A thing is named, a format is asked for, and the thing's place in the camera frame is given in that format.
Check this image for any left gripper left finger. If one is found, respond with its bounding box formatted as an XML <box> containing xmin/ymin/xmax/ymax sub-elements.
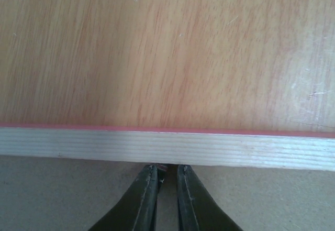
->
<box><xmin>90</xmin><ymin>165</ymin><xmax>159</xmax><ymax>230</ymax></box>

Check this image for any brown cardboard backing board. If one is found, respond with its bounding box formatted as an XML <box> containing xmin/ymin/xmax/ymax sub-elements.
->
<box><xmin>1</xmin><ymin>157</ymin><xmax>334</xmax><ymax>230</ymax></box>

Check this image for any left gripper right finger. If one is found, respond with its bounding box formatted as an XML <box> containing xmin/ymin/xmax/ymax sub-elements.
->
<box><xmin>177</xmin><ymin>165</ymin><xmax>242</xmax><ymax>230</ymax></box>

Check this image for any pink wooden picture frame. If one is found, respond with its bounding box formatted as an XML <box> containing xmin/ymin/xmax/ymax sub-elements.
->
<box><xmin>1</xmin><ymin>124</ymin><xmax>334</xmax><ymax>171</ymax></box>

